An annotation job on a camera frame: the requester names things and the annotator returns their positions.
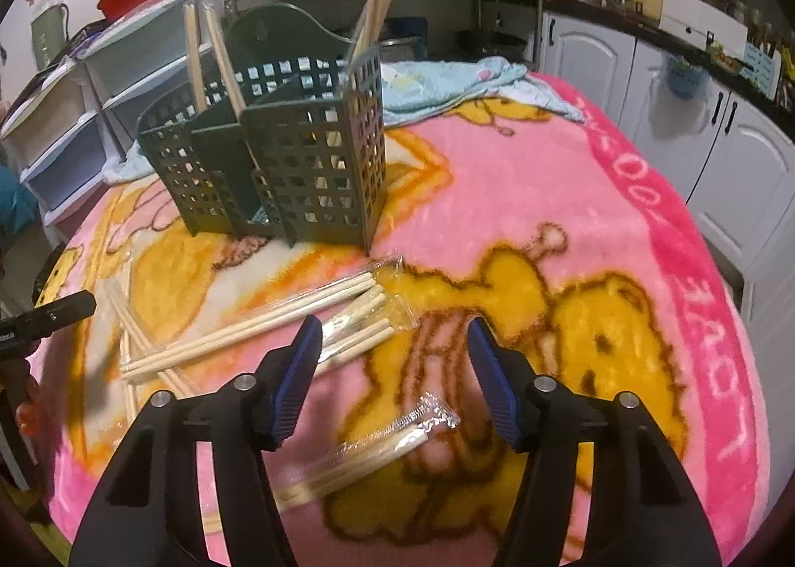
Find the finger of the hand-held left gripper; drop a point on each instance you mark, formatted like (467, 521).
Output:
(56, 312)

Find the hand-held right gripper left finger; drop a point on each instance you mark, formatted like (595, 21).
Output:
(298, 380)

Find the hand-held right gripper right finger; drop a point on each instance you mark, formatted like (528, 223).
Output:
(497, 380)

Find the pile of chopsticks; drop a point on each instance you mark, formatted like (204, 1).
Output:
(248, 331)

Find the green plastic utensil basket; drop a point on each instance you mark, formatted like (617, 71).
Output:
(298, 169)

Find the teal cloth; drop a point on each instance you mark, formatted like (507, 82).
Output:
(15, 200)

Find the pink printed blanket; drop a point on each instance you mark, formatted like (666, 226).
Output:
(559, 200)

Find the drawer unit with cream drawer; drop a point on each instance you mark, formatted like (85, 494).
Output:
(49, 113)

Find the grey green hanging bottle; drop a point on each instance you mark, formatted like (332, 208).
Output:
(48, 36)

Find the drawer unit with teal drawer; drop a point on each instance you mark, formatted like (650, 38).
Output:
(136, 45)

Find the light blue towel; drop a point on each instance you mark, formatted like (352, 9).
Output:
(435, 89)

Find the white kitchen cabinets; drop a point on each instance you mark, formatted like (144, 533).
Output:
(590, 64)

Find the black frying pan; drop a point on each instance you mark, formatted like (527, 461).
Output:
(490, 42)

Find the steel cooking pot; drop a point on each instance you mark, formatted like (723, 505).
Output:
(397, 48)

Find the blue plastic bag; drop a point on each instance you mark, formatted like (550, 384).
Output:
(683, 79)

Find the black countertop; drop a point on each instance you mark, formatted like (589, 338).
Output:
(633, 26)

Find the light blue knife block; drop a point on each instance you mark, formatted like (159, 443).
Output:
(761, 67)

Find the white storage box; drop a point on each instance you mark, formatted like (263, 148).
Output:
(702, 17)

